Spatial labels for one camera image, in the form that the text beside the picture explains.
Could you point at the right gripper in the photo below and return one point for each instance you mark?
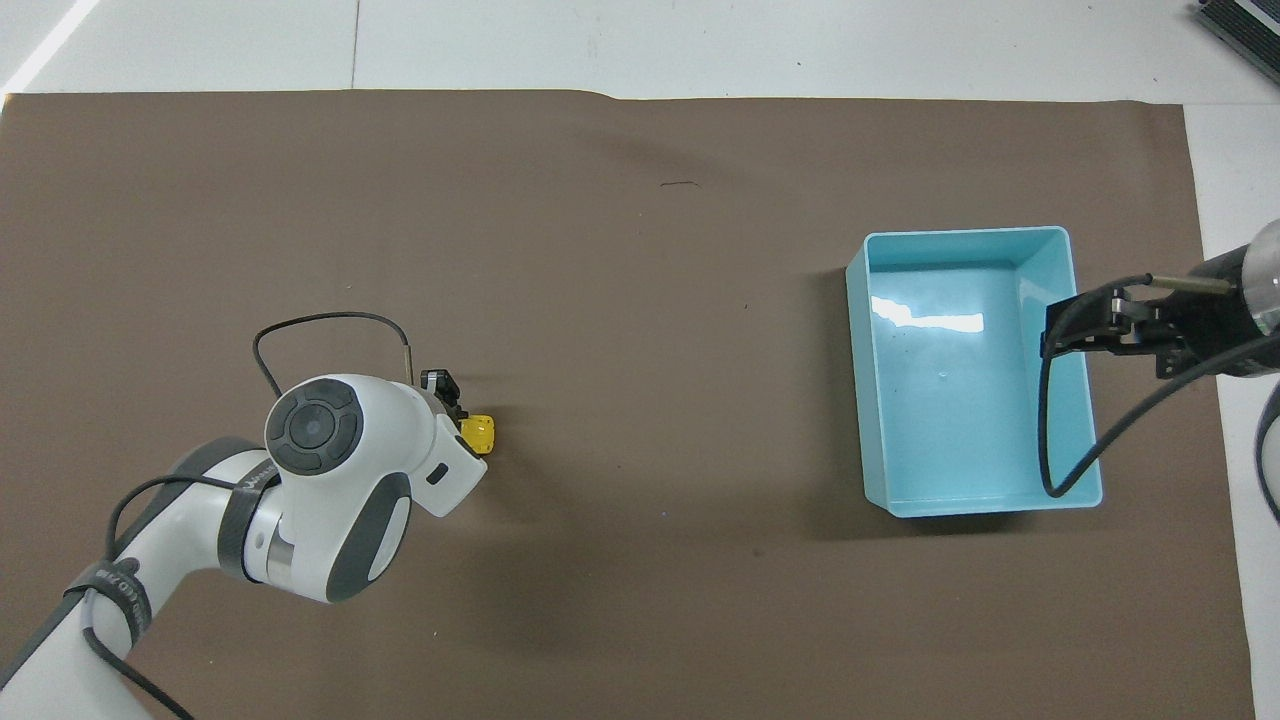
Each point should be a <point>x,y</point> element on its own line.
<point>1212,315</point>

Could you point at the yellow toy beetle car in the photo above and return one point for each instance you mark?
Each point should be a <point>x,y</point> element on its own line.
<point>481,434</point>

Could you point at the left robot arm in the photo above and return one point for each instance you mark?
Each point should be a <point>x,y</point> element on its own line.
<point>340,500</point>

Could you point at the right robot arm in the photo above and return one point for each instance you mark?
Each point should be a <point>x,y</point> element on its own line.
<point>1268,272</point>

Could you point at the light blue plastic bin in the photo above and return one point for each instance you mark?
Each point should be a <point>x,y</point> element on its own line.
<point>940,420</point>

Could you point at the black stand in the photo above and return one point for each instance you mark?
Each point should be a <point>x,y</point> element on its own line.
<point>1245,25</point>

